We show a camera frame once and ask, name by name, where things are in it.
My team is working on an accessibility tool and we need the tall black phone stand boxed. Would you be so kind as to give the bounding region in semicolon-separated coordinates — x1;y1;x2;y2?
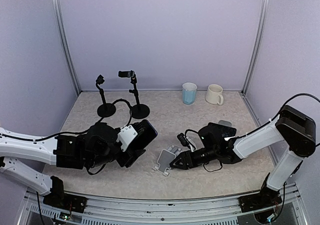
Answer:
118;70;150;119

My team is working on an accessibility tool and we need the black phone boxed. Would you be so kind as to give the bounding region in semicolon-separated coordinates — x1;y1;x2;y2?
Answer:
208;122;237;143

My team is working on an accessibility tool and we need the right black camera cable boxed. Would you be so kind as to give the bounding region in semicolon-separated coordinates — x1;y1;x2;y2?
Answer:
183;129;201;138

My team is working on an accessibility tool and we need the left aluminium frame post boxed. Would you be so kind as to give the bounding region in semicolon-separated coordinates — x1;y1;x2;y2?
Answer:
52;0;82;96

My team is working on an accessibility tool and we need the grey folding phone stand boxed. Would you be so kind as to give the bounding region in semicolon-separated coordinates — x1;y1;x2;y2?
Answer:
152;145;182;177

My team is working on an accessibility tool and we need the right aluminium frame post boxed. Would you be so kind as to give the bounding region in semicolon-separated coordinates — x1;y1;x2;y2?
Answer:
241;0;270;97

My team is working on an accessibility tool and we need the aluminium frame post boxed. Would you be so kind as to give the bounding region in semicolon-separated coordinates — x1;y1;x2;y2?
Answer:
241;0;270;97
52;0;82;96

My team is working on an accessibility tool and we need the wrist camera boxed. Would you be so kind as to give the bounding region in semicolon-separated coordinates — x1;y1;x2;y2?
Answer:
177;133;197;152
116;124;138;152

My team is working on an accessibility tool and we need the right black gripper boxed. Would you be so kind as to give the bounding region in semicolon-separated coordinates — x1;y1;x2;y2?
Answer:
169;146;218;170

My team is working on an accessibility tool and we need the left black camera cable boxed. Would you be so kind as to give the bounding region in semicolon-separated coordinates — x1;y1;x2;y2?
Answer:
94;99;135;128

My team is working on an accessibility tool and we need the light blue cup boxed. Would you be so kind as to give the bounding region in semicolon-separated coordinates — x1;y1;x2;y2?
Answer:
182;82;198;105

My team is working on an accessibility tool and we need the black round-base phone stand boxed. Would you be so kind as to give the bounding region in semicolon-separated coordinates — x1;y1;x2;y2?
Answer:
95;74;116;118

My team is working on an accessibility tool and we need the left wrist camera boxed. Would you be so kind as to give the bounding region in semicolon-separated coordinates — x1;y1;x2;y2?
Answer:
116;124;138;152

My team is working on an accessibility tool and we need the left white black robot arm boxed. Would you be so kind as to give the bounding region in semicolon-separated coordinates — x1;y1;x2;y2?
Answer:
0;119;158;208

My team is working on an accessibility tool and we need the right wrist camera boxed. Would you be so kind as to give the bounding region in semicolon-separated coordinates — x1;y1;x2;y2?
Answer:
177;133;197;152

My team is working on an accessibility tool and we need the black camera cable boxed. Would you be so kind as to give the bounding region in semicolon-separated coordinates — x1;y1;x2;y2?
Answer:
183;129;201;138
94;99;135;128

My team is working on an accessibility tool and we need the cream ceramic mug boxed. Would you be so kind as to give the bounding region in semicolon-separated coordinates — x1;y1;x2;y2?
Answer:
205;84;224;106

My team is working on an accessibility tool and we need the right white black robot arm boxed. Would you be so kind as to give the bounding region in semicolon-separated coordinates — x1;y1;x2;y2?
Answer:
170;105;316;207

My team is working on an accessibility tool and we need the blue phone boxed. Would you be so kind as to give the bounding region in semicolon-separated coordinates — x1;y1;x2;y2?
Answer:
129;119;158;150

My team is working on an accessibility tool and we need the front aluminium rail base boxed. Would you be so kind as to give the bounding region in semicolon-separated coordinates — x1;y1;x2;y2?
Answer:
14;183;312;225

